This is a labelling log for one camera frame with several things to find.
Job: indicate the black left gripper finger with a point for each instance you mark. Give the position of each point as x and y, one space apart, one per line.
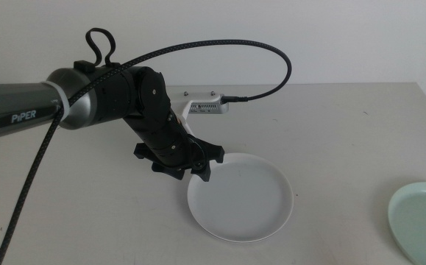
170 173
202 172

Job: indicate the white shallow bowl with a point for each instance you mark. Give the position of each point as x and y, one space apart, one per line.
242 198

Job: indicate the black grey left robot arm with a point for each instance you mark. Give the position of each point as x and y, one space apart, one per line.
14 103

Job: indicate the mint green shallow bowl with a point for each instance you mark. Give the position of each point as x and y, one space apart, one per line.
424 226

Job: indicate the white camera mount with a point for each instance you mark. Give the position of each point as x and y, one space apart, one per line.
194 97

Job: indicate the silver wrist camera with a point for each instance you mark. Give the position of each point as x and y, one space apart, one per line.
209 108

